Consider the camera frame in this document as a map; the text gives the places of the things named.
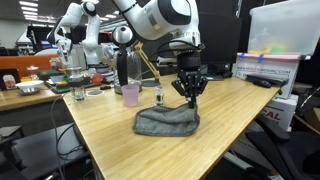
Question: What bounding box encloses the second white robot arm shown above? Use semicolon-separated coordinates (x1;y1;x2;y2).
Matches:
47;1;101;69

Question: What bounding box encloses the white cardboard box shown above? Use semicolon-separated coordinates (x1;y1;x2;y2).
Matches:
232;53;300;99

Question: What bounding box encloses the black computer monitor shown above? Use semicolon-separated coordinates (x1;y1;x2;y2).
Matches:
199;13;242;81

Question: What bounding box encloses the grey towel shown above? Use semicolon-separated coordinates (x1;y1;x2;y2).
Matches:
132;104;200;137

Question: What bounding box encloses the black office chair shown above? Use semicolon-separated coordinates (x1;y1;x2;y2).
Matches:
245;116;320;180

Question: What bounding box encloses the glass electric kettle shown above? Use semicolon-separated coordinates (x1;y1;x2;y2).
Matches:
111;25;143;95

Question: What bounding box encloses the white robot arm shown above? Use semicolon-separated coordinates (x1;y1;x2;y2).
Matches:
111;0;208;108

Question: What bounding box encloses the wooden desk lamp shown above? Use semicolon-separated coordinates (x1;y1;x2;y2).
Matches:
135;41;160;87

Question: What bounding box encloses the white bowl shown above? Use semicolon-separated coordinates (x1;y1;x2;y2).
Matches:
16;80;43;96

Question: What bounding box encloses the pink plastic cup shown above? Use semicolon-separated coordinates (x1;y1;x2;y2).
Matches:
121;85;139;107

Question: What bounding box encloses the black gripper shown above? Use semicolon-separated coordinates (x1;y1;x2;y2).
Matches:
171;51;208;109

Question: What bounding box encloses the glass pepper grinder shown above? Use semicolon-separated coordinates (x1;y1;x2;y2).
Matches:
67;67;85;101

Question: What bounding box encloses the small glass salt shaker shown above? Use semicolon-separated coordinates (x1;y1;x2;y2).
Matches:
154;85;164;106

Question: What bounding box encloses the translucent storage bin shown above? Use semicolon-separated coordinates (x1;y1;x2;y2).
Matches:
248;0;320;55

